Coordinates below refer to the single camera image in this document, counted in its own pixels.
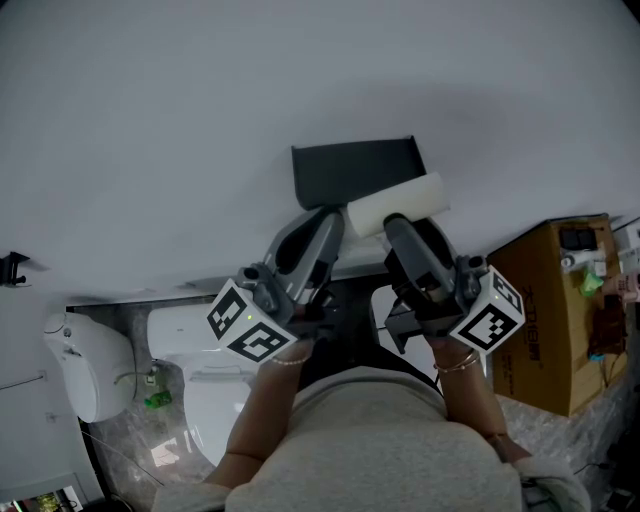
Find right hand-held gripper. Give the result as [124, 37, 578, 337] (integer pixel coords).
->
[382, 213, 525, 355]

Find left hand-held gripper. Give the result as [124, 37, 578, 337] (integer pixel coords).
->
[206, 207, 347, 363]

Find white toilet paper roll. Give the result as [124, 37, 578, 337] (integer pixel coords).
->
[347, 172, 451, 239]

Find person's right forearm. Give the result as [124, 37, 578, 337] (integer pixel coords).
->
[432, 337, 531, 464]

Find person's left forearm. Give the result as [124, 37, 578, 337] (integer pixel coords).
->
[204, 338, 316, 489]

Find white square-lid toilet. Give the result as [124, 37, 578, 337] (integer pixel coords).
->
[368, 285, 490, 386]

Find white round-lid toilet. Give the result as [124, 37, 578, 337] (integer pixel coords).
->
[146, 302, 261, 469]

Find white wall urinal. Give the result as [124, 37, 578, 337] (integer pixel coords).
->
[42, 312, 139, 424]

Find thin gold bangle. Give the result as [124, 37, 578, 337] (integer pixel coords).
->
[432, 348, 477, 371]

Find person's black trousers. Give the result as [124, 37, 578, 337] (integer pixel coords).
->
[298, 334, 445, 401]

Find large brown cardboard box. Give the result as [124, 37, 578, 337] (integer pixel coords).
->
[487, 214, 629, 418]

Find white tube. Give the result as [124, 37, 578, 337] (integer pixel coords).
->
[559, 249, 609, 271]

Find green packet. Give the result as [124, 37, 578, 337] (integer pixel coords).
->
[578, 267, 605, 296]

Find person's grey shirt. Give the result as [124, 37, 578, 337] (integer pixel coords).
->
[152, 364, 594, 512]

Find brown bundle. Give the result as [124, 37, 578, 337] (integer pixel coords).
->
[587, 294, 629, 356]

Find pink bottle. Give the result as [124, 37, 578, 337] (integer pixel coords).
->
[602, 272, 640, 304]

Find white boxy appliance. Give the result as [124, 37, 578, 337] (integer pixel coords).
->
[612, 217, 640, 274]

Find black wall paper holder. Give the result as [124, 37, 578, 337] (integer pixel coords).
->
[290, 134, 429, 211]

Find thin beaded chain bracelet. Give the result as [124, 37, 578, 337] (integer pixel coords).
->
[435, 355, 480, 374]

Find small black wall hook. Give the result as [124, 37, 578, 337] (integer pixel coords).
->
[0, 251, 31, 287]

